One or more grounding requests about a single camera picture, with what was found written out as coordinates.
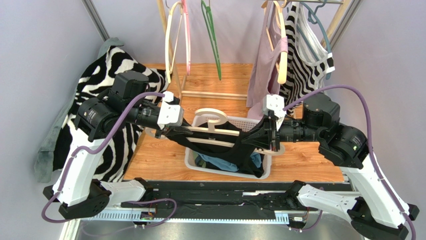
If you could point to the pink hanger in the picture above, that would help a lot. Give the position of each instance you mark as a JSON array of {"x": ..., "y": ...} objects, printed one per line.
[{"x": 187, "y": 36}]

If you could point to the white perforated plastic basket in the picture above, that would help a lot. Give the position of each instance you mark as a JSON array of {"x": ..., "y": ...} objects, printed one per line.
[{"x": 245, "y": 124}]

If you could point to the wooden hanger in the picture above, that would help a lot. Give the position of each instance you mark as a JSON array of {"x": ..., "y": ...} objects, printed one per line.
[
  {"x": 223, "y": 118},
  {"x": 279, "y": 51}
]

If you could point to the lilac ribbed tank top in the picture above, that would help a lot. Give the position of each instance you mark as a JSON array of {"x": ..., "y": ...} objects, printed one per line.
[{"x": 262, "y": 82}]

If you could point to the zebra print blanket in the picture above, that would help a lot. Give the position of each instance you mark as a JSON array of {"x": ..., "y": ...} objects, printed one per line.
[{"x": 98, "y": 77}]

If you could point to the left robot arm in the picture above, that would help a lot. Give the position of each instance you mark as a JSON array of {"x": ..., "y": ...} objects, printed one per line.
[{"x": 128, "y": 101}]

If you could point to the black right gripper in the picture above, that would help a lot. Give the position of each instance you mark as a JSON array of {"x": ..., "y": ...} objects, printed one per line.
[{"x": 273, "y": 133}]

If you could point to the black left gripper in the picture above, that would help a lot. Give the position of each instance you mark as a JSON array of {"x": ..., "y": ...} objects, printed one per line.
[{"x": 182, "y": 130}]

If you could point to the cream plastic hanger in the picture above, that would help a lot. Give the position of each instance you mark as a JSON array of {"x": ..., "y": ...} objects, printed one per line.
[{"x": 170, "y": 48}]

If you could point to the green hanger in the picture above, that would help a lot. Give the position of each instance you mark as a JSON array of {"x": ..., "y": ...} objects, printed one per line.
[{"x": 210, "y": 27}]

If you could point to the black white striped tank top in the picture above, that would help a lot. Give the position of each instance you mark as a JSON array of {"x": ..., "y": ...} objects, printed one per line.
[{"x": 308, "y": 62}]

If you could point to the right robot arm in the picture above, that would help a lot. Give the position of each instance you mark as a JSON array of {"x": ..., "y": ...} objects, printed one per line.
[{"x": 377, "y": 213}]

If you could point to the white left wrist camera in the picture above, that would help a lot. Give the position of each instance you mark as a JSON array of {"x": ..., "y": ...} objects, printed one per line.
[{"x": 171, "y": 113}]

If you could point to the wooden clothes rack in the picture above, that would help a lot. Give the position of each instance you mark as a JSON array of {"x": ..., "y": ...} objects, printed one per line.
[{"x": 331, "y": 36}]

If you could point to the black mounting rail base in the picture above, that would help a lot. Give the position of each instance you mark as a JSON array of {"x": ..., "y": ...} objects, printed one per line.
[{"x": 215, "y": 202}]

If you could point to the blue ribbed tank top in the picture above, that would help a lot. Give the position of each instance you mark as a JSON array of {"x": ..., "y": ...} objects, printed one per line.
[{"x": 205, "y": 161}]

